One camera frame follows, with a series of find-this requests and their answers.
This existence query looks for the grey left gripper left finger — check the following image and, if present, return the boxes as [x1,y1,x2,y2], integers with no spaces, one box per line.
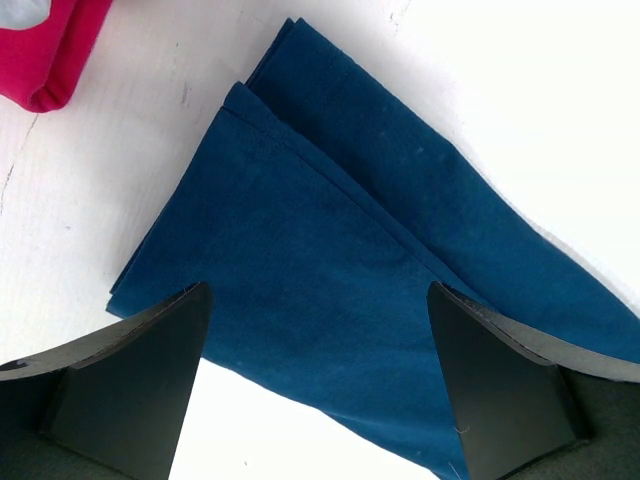
[1,283,213,479]

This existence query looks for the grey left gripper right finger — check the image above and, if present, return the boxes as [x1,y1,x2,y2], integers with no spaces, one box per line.
[426,282,639,479]

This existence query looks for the blue cartoon print t-shirt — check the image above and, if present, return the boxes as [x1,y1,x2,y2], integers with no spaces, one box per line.
[107,19,639,479]

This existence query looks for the pink folded t-shirt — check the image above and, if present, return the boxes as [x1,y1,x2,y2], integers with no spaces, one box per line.
[1,1,112,113]

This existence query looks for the white folded t-shirt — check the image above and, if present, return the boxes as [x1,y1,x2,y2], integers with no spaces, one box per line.
[0,0,51,31]

